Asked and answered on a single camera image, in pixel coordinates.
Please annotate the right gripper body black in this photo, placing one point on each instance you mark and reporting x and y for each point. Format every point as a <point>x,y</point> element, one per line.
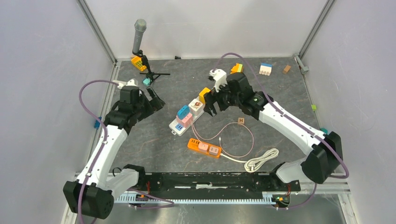
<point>235,100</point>

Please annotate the white cube socket adapter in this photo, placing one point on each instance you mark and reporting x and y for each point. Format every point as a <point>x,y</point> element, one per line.
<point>196,107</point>

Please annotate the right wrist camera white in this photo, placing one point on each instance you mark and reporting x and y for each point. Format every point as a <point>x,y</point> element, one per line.
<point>219,76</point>

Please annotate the white multicolour power strip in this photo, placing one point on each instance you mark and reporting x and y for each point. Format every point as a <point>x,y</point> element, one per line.
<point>177,129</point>

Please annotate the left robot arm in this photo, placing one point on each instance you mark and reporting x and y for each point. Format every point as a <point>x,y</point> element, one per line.
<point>91,194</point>

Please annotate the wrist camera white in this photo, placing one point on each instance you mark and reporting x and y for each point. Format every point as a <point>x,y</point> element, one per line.
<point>121,84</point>
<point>219,76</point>

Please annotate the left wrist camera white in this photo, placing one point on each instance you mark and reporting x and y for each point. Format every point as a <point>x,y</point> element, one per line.
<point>121,84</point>

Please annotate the blue socket adapter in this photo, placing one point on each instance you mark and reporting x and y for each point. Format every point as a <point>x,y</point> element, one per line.
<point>183,112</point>

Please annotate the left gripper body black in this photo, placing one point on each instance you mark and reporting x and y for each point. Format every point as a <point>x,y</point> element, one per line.
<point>144,108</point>

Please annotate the blue clip left rail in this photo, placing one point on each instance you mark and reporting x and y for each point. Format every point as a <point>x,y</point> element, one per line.
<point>97,123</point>

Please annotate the orange green toy blocks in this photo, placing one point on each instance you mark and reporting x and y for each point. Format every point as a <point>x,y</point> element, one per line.
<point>237,68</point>

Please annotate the dusty pink usb adapter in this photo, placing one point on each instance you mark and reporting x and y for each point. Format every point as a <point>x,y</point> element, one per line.
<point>213,151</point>

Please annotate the small pink charger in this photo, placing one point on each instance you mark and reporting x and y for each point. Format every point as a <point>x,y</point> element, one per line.
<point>203,147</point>

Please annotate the teal clip right rail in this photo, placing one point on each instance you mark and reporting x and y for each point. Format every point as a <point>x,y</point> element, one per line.
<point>324,130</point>

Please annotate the white blue toy block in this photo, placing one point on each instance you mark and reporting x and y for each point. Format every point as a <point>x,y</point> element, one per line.
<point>265,69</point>

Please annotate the yellow cube socket adapter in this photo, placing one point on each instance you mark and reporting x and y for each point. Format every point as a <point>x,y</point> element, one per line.
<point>201,95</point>

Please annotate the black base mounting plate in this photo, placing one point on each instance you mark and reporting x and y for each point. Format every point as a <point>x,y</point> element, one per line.
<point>213,185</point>

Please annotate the grey microphone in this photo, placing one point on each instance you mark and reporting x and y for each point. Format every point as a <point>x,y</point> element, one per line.
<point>140,27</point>

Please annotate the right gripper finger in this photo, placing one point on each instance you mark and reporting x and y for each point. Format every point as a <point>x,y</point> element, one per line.
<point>223,103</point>
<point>210,99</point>

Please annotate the brown wooden block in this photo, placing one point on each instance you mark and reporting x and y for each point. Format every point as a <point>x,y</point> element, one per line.
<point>286,69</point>

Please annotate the large pink cube adapter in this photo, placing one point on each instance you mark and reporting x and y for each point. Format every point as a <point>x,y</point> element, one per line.
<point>186,121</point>

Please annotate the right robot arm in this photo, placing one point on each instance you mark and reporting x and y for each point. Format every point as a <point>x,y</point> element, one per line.
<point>323,152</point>

